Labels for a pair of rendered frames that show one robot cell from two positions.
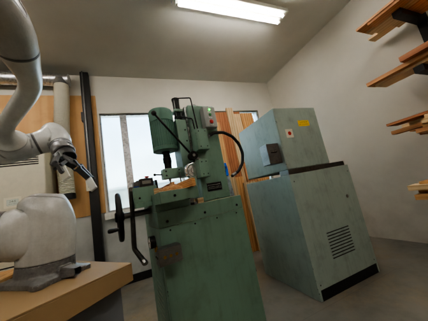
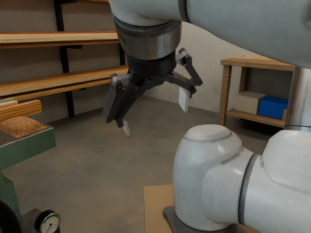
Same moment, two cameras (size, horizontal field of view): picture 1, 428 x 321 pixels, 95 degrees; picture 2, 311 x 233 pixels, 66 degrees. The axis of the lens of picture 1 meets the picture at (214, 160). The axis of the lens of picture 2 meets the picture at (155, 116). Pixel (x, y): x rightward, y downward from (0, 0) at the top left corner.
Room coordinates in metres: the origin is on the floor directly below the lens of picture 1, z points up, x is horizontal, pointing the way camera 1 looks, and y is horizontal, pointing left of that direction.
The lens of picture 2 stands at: (1.01, 0.99, 1.16)
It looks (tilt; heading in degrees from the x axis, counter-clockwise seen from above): 20 degrees down; 243
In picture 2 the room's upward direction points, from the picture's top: straight up
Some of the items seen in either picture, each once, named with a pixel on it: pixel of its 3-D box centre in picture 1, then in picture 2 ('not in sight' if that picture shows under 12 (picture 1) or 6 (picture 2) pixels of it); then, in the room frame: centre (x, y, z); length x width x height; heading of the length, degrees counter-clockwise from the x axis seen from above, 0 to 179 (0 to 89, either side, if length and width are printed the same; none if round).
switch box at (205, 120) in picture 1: (208, 118); not in sight; (1.41, -0.02, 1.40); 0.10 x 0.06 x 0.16; 120
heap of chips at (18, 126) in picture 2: (171, 188); (20, 123); (1.07, 0.26, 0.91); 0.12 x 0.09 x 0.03; 120
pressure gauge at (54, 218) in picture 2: (153, 244); (47, 224); (1.04, 0.38, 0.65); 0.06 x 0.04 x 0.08; 30
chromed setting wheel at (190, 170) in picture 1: (193, 170); not in sight; (1.33, 0.15, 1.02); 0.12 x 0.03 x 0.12; 120
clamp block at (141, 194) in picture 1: (144, 194); not in sight; (1.23, 0.47, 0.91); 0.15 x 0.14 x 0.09; 30
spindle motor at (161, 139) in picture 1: (162, 131); not in sight; (1.37, 0.33, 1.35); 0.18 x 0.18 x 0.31
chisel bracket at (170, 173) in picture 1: (172, 174); not in sight; (1.38, 0.31, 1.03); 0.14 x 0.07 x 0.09; 120
